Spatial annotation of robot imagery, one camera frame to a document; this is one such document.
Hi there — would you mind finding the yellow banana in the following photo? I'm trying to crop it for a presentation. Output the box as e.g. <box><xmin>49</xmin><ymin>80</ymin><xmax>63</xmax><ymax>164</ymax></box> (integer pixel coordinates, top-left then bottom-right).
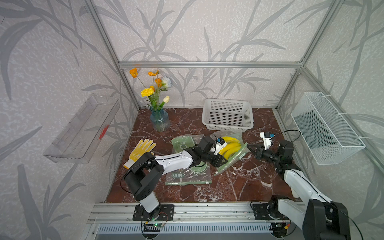
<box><xmin>219</xmin><ymin>143</ymin><xmax>241</xmax><ymax>155</ymax></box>
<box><xmin>224</xmin><ymin>146</ymin><xmax>242</xmax><ymax>160</ymax></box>
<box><xmin>222</xmin><ymin>137</ymin><xmax>240</xmax><ymax>144</ymax></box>

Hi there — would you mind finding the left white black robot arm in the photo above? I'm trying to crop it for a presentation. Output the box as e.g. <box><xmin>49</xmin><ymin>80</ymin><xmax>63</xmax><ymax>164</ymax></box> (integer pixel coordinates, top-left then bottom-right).
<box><xmin>123</xmin><ymin>136</ymin><xmax>228</xmax><ymax>214</ymax></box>

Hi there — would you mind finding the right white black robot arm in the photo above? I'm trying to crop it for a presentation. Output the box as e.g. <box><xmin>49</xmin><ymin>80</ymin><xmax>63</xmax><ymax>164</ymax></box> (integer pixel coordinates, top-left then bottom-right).
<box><xmin>247</xmin><ymin>141</ymin><xmax>351</xmax><ymax>240</ymax></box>

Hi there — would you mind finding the left zip-top bag with bananas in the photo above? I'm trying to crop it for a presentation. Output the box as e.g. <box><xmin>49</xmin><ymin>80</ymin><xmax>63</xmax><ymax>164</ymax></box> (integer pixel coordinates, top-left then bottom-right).
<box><xmin>165</xmin><ymin>135</ymin><xmax>212</xmax><ymax>186</ymax></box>

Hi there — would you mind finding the white plastic basket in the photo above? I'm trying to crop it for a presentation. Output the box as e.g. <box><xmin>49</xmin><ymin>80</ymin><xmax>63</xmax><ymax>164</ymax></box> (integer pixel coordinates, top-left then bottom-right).
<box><xmin>202</xmin><ymin>99</ymin><xmax>254</xmax><ymax>133</ymax></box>

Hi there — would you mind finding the blue glass vase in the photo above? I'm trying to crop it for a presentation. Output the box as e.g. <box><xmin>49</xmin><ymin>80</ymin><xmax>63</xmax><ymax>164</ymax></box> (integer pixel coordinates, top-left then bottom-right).
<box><xmin>150</xmin><ymin>108</ymin><xmax>171</xmax><ymax>132</ymax></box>

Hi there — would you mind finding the yellow work glove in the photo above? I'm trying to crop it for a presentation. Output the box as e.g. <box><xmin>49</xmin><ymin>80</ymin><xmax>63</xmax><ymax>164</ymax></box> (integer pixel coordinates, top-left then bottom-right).
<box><xmin>124</xmin><ymin>139</ymin><xmax>156</xmax><ymax>170</ymax></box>

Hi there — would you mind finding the right circuit board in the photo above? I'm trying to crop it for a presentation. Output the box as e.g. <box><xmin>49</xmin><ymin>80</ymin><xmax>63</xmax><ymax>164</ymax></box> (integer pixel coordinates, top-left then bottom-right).
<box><xmin>270</xmin><ymin>223</ymin><xmax>292</xmax><ymax>239</ymax></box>

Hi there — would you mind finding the circuit board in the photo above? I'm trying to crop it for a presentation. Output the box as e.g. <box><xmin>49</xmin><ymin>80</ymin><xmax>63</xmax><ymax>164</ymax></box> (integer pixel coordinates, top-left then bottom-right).
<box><xmin>270</xmin><ymin>223</ymin><xmax>292</xmax><ymax>239</ymax></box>
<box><xmin>143</xmin><ymin>222</ymin><xmax>167</xmax><ymax>232</ymax></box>

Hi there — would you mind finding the artificial flower bouquet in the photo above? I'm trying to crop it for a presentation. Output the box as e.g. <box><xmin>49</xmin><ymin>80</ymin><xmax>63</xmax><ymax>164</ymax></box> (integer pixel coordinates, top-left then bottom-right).
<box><xmin>129</xmin><ymin>68</ymin><xmax>170</xmax><ymax>111</ymax></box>

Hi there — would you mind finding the left circuit board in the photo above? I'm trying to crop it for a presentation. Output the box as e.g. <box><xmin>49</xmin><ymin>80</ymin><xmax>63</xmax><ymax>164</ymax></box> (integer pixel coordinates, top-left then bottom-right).
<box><xmin>143</xmin><ymin>222</ymin><xmax>167</xmax><ymax>232</ymax></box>

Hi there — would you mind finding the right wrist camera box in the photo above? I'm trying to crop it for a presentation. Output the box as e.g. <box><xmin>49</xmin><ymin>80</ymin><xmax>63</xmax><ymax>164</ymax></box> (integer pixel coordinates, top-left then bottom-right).
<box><xmin>260</xmin><ymin>132</ymin><xmax>275</xmax><ymax>150</ymax></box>

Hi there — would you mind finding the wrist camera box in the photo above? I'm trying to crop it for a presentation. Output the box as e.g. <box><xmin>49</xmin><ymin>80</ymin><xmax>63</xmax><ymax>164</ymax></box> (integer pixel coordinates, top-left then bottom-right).
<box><xmin>260</xmin><ymin>132</ymin><xmax>275</xmax><ymax>150</ymax></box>
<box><xmin>211</xmin><ymin>138</ymin><xmax>227</xmax><ymax>156</ymax></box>

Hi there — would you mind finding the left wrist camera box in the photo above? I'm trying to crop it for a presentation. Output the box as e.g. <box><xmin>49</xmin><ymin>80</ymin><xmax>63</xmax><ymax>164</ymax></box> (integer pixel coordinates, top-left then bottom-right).
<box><xmin>211</xmin><ymin>138</ymin><xmax>227</xmax><ymax>156</ymax></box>

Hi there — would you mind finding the white wire mesh basket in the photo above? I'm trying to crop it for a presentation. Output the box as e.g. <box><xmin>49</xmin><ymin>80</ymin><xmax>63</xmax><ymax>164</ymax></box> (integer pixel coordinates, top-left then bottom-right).
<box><xmin>291</xmin><ymin>92</ymin><xmax>366</xmax><ymax>165</ymax></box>

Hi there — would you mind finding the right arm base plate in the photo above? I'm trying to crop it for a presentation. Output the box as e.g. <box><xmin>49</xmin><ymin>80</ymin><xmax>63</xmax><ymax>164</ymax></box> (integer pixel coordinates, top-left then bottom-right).
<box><xmin>250</xmin><ymin>202</ymin><xmax>280</xmax><ymax>220</ymax></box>

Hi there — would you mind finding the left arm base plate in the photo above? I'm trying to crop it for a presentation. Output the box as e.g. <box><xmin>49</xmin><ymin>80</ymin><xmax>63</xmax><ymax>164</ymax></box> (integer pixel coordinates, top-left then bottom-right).
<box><xmin>133</xmin><ymin>204</ymin><xmax>175</xmax><ymax>221</ymax></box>

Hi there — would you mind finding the aluminium front rail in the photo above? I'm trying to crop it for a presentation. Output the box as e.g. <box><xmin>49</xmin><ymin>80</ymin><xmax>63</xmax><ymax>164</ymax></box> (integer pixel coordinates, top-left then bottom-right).
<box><xmin>87</xmin><ymin>202</ymin><xmax>294</xmax><ymax>224</ymax></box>

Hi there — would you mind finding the clear acrylic wall shelf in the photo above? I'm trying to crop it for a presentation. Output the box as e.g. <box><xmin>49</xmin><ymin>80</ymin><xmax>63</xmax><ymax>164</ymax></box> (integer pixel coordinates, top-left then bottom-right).
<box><xmin>43</xmin><ymin>94</ymin><xmax>121</xmax><ymax>164</ymax></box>

